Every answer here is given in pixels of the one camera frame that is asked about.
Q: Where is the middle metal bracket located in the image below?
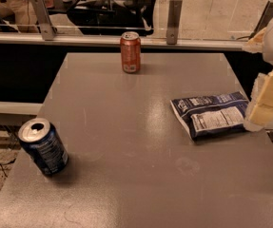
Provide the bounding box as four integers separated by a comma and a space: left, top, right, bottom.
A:
166, 0, 183, 45

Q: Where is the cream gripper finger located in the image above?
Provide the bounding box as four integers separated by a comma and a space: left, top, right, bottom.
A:
244, 69, 273, 131
242, 28, 266, 53

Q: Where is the black office chair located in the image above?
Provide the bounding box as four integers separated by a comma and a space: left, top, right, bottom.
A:
68, 0, 156, 36

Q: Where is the blue soda can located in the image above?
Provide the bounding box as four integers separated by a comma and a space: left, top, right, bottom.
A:
18, 118, 68, 176

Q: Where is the metal bracket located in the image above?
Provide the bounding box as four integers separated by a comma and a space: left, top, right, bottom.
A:
30, 0, 56, 41
251, 1, 273, 37
166, 0, 183, 45

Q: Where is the left metal bracket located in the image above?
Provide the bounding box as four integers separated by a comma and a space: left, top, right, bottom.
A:
30, 0, 56, 41

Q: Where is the right metal bracket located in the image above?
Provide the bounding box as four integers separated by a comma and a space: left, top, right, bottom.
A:
251, 1, 273, 37

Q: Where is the orange coke can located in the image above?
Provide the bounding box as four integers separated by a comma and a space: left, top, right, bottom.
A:
120, 31, 141, 73

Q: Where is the blue chip bag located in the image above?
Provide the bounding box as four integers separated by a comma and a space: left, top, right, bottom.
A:
170, 91, 248, 141

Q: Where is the metal rail with glass panel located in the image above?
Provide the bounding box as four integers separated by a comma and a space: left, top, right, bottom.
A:
0, 0, 273, 51

